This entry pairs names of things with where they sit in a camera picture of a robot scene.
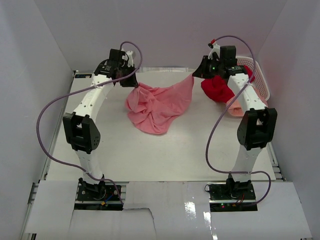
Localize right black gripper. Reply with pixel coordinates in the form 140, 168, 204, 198
192, 55, 225, 80

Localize pink t shirt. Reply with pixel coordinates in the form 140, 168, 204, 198
124, 75, 195, 135

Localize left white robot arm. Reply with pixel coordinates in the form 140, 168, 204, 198
62, 49, 138, 200

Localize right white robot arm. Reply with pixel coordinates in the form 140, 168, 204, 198
192, 43, 278, 201

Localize red t shirt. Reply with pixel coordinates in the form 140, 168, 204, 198
200, 65, 256, 104

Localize peach t shirt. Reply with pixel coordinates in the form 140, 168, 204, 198
226, 85, 268, 117

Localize white plastic basket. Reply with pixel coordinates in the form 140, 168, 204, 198
236, 56, 270, 100

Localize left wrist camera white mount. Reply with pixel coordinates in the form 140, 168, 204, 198
125, 50, 136, 67

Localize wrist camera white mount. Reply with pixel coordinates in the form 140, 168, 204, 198
207, 39, 221, 60
125, 50, 136, 67

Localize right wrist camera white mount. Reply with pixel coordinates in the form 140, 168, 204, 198
207, 39, 221, 60

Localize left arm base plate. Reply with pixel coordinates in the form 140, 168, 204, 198
74, 178, 125, 211

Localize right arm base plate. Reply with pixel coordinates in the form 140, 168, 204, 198
204, 183, 258, 213

